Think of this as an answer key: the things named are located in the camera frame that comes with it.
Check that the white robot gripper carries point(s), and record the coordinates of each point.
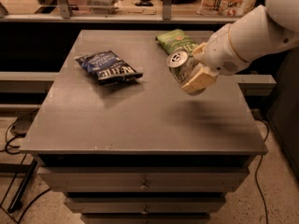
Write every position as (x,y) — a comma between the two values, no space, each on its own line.
(220,54)

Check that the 7up soda can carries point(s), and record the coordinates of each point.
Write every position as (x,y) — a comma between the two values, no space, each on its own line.
(180,63)

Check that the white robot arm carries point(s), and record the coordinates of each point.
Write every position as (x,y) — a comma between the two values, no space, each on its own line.
(268,29)

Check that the green Kettle chips bag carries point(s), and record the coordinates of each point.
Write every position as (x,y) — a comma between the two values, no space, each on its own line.
(175,39)

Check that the blue Kettle chips bag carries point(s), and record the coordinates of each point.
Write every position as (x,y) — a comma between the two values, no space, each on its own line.
(108,67)

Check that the grey drawer cabinet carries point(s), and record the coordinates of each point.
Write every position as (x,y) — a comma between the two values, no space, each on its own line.
(96,143)

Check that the top drawer round knob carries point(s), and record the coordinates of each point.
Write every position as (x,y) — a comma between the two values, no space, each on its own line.
(144,185)

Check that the drawer round knob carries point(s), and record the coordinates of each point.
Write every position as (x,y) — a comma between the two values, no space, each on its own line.
(144,211)
(144,185)

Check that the grey metal railing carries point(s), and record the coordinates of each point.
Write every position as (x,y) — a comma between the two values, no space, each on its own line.
(124,11)

